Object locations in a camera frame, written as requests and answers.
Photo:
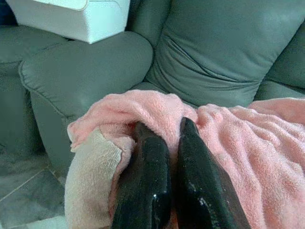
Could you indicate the grey sofa armrest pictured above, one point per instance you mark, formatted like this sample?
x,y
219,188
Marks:
x,y
90,71

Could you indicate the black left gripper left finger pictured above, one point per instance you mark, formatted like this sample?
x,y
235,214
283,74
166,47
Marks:
x,y
147,181

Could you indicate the grey sofa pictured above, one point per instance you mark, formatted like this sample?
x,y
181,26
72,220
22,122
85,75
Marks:
x,y
95,71

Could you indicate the grey sofa back cushion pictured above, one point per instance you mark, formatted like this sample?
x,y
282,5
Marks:
x,y
219,47

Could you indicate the pink fluffy pillow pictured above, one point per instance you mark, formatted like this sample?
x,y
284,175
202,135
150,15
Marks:
x,y
257,152

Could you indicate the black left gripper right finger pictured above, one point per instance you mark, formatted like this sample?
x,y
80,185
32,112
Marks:
x,y
202,188

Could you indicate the white box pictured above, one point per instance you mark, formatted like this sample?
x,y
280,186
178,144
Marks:
x,y
71,21

